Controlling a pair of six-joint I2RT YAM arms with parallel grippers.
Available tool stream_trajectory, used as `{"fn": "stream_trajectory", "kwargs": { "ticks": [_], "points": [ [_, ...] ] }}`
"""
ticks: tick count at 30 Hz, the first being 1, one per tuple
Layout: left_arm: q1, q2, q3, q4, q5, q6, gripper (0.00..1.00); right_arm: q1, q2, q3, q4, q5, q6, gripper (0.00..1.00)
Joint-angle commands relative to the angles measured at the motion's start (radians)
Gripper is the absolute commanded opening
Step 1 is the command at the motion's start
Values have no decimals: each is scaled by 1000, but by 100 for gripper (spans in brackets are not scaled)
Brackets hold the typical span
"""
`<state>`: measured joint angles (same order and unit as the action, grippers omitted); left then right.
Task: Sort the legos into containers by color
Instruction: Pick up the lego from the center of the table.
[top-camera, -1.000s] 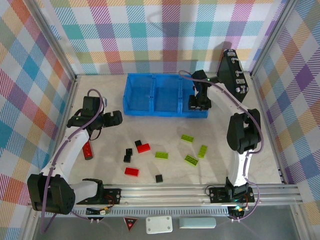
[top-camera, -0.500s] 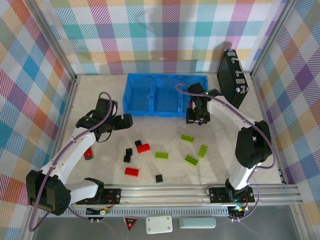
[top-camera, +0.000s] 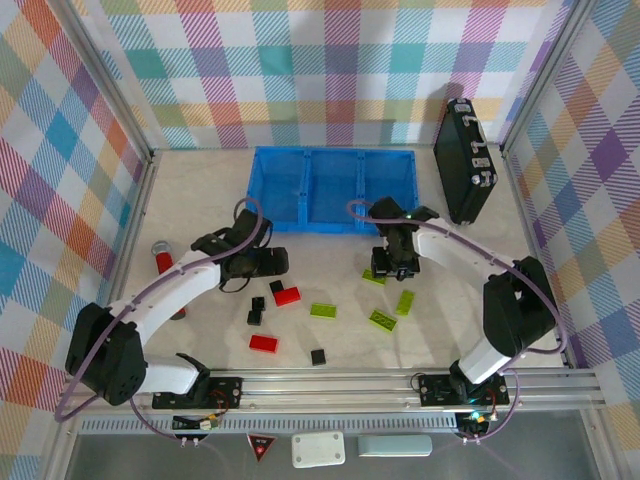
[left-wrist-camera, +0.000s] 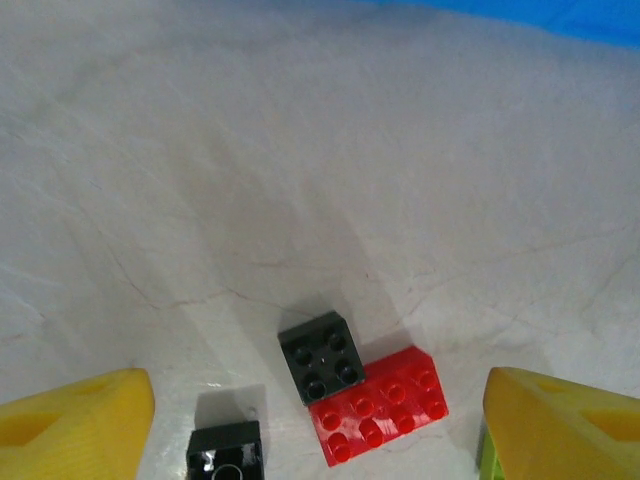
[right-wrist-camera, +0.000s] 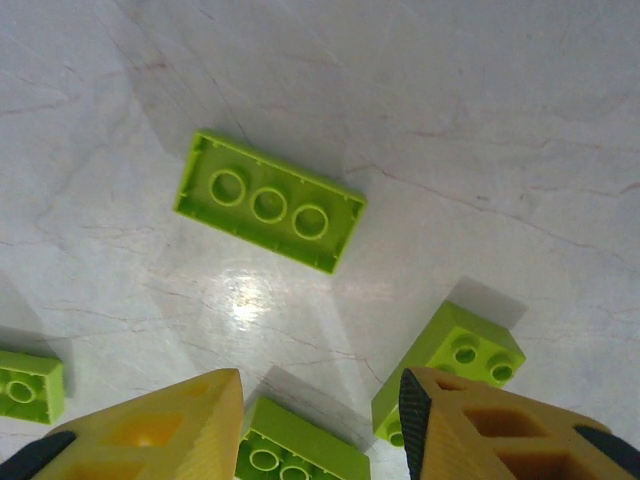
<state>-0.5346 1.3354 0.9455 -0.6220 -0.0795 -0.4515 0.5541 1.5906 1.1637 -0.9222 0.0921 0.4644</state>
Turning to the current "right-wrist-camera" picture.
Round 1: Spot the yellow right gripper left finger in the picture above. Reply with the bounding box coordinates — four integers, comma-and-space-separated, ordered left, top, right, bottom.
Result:
0, 368, 246, 480

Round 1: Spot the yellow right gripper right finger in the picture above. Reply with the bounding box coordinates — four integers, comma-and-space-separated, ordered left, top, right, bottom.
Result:
398, 367, 640, 480

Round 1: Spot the lime green lego brick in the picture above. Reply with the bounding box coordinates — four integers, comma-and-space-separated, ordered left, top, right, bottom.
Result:
371, 299, 527, 449
234, 396, 372, 480
0, 348, 66, 426

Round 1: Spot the lime green flat lego plate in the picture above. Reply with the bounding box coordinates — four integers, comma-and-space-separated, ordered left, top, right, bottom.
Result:
172, 128, 369, 276

